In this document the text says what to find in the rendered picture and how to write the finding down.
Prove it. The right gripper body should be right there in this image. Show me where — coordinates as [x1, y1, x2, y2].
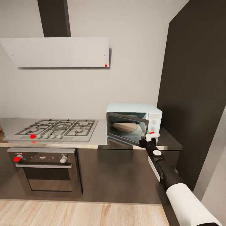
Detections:
[139, 137, 156, 150]

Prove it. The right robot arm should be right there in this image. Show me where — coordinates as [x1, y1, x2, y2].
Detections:
[139, 133, 222, 226]

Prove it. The microwave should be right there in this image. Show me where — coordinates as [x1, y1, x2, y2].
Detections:
[105, 103, 162, 146]

